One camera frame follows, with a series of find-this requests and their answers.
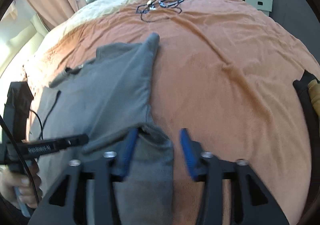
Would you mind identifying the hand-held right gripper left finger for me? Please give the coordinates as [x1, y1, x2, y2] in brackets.
[27, 128, 140, 225]

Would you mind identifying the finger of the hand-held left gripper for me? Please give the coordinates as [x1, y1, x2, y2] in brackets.
[57, 134, 90, 149]

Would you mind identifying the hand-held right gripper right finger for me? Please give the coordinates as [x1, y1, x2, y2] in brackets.
[179, 128, 290, 225]

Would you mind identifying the grey t-shirt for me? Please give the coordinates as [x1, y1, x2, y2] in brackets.
[30, 32, 174, 225]

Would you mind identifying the person's left hand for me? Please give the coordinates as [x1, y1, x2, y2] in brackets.
[0, 170, 42, 210]

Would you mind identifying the black folded t-shirt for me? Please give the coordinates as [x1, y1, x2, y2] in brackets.
[5, 81, 34, 140]

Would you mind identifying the orange blanket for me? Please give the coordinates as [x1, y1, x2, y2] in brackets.
[24, 0, 320, 225]

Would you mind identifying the cream padded headboard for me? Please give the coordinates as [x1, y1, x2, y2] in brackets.
[0, 13, 48, 78]

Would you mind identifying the black cloth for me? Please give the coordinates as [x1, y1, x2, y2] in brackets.
[292, 70, 320, 125]

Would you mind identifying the cream blanket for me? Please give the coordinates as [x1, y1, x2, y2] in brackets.
[66, 0, 200, 33]

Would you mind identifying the tangled black cable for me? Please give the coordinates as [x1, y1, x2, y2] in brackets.
[136, 0, 213, 23]

